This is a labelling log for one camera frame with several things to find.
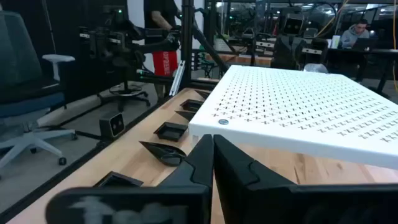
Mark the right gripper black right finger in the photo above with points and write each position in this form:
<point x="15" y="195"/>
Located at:
<point x="236" y="174"/>

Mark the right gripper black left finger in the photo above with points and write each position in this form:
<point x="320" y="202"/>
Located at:
<point x="196" y="168"/>

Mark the small black square plate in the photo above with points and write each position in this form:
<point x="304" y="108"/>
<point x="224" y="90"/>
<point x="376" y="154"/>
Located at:
<point x="171" y="131"/>

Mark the black wavy square bowl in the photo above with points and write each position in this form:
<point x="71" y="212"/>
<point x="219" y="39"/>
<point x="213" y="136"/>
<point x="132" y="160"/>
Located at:
<point x="118" y="180"/>

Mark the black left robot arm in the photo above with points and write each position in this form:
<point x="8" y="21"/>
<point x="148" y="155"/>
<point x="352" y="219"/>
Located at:
<point x="287" y="51"/>

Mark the black mini plate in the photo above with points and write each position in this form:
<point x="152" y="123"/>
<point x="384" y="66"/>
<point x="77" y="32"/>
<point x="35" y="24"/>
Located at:
<point x="191" y="105"/>
<point x="203" y="94"/>

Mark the silver aluminium bar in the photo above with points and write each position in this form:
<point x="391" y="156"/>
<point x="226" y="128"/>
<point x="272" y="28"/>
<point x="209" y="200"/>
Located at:
<point x="178" y="77"/>

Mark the white perforated metal shelf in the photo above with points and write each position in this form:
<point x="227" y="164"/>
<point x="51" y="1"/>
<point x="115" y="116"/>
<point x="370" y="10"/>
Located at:
<point x="295" y="102"/>

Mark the black swivel stool base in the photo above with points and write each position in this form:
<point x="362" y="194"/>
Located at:
<point x="129" y="91"/>

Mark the person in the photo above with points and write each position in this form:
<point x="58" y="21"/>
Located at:
<point x="354" y="35"/>
<point x="164" y="63"/>

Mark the dark laptop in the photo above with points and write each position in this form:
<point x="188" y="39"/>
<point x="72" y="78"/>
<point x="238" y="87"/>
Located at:
<point x="363" y="43"/>

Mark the office chair with white base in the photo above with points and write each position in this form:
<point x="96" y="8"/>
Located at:
<point x="21" y="90"/>

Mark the black table-level camera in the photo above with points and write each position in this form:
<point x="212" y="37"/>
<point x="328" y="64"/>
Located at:
<point x="112" y="124"/>

